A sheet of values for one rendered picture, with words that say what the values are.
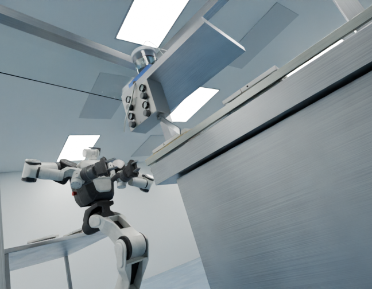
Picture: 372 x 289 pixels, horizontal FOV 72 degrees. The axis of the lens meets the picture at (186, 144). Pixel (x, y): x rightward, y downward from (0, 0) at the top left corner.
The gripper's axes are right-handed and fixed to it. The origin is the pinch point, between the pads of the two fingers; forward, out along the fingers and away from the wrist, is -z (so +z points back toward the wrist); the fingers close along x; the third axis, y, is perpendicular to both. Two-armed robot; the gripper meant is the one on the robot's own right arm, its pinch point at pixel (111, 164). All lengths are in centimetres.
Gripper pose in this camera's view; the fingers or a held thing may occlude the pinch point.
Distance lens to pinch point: 161.3
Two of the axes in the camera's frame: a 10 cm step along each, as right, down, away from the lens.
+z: -9.3, 3.6, 0.7
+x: 3.2, 8.8, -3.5
